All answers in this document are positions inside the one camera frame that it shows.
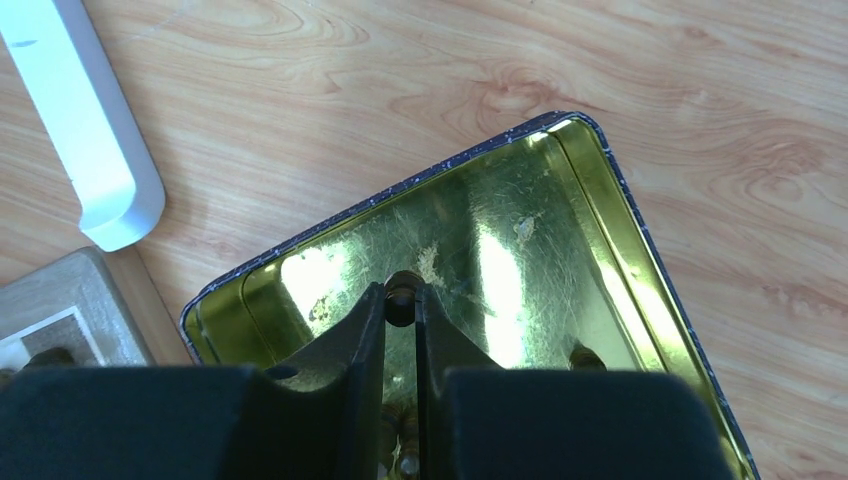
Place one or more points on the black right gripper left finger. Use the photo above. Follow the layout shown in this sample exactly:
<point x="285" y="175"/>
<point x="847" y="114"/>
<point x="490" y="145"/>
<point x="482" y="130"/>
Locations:
<point x="313" y="416"/>

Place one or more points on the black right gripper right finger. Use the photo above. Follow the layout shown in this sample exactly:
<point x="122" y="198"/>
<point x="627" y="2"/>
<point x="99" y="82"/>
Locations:
<point x="481" y="421"/>

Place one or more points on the dark chess piece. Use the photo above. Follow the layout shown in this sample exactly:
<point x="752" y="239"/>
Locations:
<point x="400" y="300"/>

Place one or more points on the wooden chess board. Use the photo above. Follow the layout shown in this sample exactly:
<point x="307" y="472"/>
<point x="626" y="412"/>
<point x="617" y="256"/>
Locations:
<point x="71" y="312"/>

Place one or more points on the white clothes rack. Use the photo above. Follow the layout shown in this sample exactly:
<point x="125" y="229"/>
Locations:
<point x="75" y="91"/>

